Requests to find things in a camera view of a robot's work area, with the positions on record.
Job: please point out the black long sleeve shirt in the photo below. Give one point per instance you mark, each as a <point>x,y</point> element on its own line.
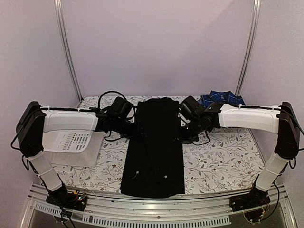
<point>154,165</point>

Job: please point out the blue plaid folded shirt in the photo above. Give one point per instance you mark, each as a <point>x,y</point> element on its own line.
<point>220,97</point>

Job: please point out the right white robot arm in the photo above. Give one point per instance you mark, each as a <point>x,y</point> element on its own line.
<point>278,120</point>

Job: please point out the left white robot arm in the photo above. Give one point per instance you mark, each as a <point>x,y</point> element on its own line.
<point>38,119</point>

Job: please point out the left aluminium frame post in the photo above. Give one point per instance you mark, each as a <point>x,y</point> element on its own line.
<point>66,48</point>

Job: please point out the right aluminium frame post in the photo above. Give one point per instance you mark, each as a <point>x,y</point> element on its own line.
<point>249,46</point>

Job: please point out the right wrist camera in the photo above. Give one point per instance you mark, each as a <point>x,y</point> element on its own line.
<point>191,109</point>

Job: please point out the aluminium frame post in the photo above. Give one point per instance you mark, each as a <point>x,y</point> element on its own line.
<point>66,48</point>
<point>249,46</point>

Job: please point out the floral patterned table cloth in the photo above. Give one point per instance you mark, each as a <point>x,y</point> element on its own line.
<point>224,160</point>

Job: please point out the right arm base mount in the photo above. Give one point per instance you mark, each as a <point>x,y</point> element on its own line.
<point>254,198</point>

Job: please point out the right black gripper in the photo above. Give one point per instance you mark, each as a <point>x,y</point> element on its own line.
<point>179,137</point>

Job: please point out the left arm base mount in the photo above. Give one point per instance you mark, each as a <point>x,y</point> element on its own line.
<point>68,200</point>

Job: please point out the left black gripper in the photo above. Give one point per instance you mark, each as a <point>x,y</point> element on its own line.
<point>137,130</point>

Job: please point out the aluminium front rail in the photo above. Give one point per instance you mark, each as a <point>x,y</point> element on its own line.
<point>114,210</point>

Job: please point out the white plastic basket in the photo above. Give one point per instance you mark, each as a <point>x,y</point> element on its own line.
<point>78,148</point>

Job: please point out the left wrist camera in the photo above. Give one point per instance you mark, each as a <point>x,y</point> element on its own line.
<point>120,108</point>

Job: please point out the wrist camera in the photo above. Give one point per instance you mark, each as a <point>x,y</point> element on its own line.
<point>191,109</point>
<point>120,108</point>

